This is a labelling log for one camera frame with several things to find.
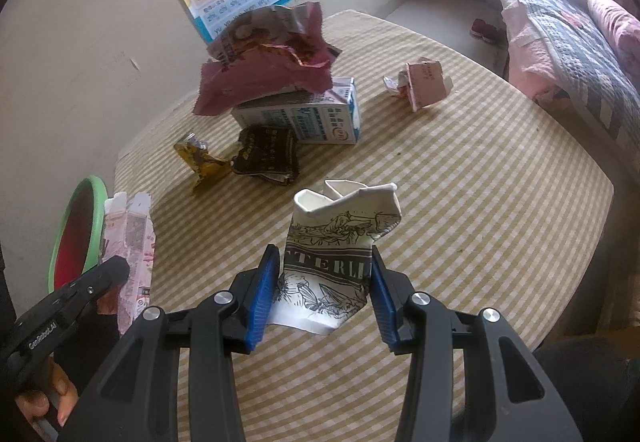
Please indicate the bed with pink sheet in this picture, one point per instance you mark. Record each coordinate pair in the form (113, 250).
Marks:
(525, 67)

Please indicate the pink snack bag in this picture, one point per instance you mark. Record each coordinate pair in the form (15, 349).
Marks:
(260, 82)

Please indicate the pink blanket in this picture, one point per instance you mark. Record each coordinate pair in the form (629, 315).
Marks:
(615, 27)

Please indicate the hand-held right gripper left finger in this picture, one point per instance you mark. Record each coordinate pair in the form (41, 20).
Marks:
(262, 302)

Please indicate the red shoe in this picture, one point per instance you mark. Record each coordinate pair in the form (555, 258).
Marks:
(495, 36)
(480, 28)

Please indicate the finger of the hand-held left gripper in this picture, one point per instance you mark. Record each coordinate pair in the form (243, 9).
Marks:
(75, 302)

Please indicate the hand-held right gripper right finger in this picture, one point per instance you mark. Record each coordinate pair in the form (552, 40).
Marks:
(385, 307)

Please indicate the dark brown wrapper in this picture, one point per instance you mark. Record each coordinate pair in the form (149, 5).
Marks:
(267, 152)

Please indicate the blue plaid quilt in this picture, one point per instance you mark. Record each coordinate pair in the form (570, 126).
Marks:
(560, 32)

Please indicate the beige checked tablecloth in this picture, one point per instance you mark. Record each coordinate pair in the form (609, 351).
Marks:
(475, 197)

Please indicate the green bin with red inside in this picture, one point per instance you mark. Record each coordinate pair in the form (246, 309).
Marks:
(75, 232)

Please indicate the pink white wrapper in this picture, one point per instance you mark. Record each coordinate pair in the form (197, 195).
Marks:
(135, 242)

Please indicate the yellow brown small wrapper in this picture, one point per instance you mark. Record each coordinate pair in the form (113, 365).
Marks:
(200, 162)

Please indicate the blue white milk carton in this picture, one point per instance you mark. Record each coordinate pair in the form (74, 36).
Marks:
(320, 119)

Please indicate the person's left hand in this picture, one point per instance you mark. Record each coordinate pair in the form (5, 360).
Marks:
(62, 397)

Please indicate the pink carton piece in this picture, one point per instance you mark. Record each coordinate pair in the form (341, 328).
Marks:
(425, 82)

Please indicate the white printed paper cup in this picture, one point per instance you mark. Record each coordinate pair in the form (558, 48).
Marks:
(325, 242)

